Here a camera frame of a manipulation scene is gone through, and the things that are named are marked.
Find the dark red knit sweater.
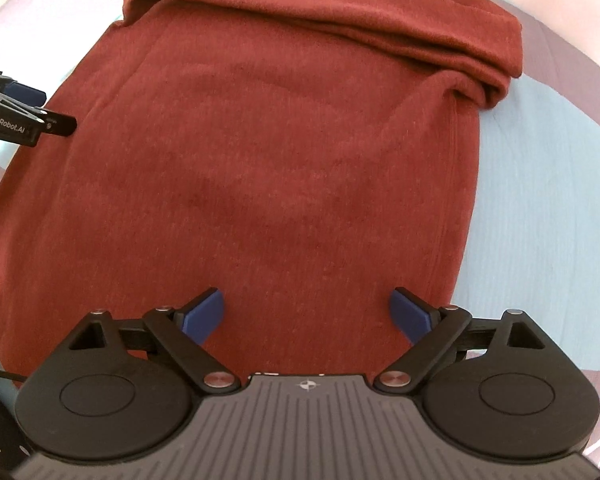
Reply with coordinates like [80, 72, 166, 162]
[0, 0, 522, 377]

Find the blue grey patterned bedsheet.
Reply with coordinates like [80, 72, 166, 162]
[0, 0, 600, 470]

